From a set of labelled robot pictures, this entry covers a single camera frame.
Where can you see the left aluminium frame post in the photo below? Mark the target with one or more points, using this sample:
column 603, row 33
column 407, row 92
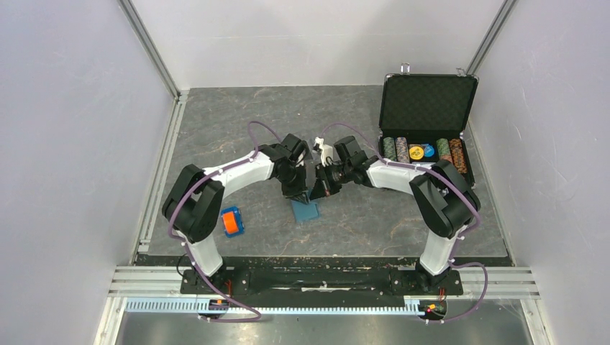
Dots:
column 149, row 46

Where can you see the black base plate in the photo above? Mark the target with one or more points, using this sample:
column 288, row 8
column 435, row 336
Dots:
column 330, row 281

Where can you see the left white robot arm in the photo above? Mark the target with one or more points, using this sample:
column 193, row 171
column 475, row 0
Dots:
column 193, row 205

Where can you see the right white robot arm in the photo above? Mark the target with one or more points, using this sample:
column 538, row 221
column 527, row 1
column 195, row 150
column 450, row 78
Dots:
column 445, row 200

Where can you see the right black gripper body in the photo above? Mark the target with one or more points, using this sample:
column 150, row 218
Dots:
column 344, row 168

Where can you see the right aluminium frame post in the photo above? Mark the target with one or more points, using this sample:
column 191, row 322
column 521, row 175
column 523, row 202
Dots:
column 492, row 33

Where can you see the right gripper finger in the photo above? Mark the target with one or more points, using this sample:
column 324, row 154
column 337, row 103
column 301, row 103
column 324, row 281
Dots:
column 335, row 176
column 320, row 189

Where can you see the black poker chip case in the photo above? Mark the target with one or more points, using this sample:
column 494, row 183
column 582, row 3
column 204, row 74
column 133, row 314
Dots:
column 424, row 108

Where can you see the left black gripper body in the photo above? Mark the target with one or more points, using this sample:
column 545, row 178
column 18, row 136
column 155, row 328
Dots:
column 293, row 175

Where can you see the white slotted cable duct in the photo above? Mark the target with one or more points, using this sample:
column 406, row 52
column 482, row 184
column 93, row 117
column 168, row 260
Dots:
column 218, row 307

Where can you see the aluminium frame post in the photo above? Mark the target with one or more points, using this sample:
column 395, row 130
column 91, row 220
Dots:
column 149, row 46
column 492, row 33

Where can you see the blue card holder wallet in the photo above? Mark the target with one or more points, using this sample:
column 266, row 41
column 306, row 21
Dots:
column 305, row 212

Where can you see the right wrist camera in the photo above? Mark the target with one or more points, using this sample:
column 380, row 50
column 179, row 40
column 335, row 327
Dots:
column 325, row 151

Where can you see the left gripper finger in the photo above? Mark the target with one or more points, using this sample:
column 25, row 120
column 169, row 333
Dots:
column 292, row 192
column 305, row 199

